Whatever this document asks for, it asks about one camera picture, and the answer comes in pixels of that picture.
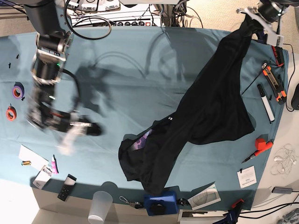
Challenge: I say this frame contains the black white remote control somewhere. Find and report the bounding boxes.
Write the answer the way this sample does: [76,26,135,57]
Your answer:
[57,174,77,202]

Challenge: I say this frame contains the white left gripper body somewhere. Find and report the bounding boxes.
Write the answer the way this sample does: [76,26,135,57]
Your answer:
[236,7,284,47]

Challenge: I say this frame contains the black printed t-shirt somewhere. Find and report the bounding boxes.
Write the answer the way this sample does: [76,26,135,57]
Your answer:
[118,17,262,196]

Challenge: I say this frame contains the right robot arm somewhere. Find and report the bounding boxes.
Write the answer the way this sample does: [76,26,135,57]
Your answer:
[24,0,102,156]

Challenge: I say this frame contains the metal carabiner clip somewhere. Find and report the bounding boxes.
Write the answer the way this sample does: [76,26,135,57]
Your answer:
[119,196,144,210]

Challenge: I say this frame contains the white paper sheet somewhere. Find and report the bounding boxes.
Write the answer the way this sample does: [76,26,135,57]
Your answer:
[19,145,49,171]

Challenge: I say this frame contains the teal table cloth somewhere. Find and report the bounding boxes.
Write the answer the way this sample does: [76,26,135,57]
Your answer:
[0,27,284,210]

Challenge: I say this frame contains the small brass battery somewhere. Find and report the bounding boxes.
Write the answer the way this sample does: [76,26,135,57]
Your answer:
[21,161,31,166]

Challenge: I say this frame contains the orange black utility knife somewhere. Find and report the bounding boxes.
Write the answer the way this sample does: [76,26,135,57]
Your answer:
[262,63,287,105]

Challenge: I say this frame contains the orange tape roll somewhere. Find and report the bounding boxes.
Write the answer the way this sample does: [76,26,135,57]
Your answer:
[6,106,17,121]

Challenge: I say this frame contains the white black marker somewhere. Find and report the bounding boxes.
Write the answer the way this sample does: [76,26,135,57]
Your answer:
[257,84,275,122]

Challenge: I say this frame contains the white printed card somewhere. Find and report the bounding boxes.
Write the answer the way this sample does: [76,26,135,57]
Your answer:
[237,166,257,189]

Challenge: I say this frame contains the clear plastic cup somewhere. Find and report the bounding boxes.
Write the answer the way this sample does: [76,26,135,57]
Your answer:
[88,191,113,224]

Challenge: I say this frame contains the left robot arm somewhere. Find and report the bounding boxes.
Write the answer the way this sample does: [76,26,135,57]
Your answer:
[236,0,289,48]

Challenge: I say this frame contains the black zip tie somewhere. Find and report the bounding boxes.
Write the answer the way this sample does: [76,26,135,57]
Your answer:
[241,68,263,96]

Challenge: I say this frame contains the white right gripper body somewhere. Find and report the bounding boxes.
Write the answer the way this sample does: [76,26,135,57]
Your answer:
[57,120,92,156]

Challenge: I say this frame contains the red black tool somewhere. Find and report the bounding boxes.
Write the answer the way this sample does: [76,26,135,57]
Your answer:
[272,46,285,67]

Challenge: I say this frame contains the white power strip red light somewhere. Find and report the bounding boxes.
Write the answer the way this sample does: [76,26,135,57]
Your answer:
[67,10,163,27]

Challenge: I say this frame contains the white tangled cable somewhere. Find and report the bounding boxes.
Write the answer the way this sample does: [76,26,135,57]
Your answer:
[270,143,297,179]

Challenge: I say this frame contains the orange plastic block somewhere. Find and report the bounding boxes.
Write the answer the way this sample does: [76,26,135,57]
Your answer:
[255,134,273,152]

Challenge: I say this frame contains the white packaged card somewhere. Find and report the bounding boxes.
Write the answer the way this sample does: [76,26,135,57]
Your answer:
[33,166,53,189]

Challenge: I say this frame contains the blue box device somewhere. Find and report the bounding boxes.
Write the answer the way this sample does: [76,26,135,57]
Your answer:
[143,191,179,216]

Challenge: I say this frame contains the pink glue tube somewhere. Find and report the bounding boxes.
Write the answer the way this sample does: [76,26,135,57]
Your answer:
[51,155,59,175]

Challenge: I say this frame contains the purple tape roll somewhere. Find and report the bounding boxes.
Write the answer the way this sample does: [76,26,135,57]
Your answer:
[12,82,25,100]

